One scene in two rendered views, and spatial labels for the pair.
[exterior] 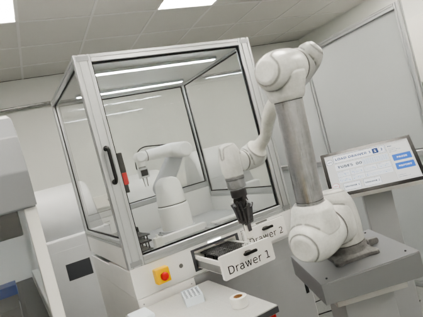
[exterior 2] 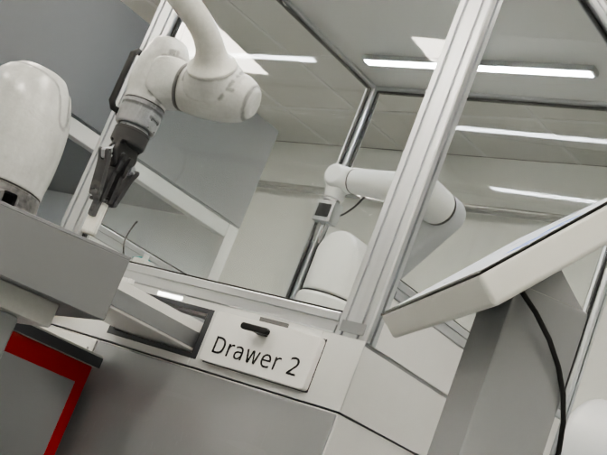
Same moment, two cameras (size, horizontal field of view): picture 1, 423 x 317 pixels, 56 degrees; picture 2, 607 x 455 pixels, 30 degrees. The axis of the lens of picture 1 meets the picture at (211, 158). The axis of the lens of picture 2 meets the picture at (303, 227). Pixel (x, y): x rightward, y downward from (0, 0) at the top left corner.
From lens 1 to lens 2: 286 cm
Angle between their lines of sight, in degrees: 70
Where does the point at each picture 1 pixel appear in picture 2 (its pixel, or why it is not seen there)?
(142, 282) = not seen: hidden behind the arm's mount
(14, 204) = not seen: outside the picture
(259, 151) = (193, 64)
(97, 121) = (163, 13)
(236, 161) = (141, 64)
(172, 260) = not seen: hidden behind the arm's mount
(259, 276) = (187, 438)
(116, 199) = (104, 140)
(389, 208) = (464, 413)
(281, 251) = (266, 425)
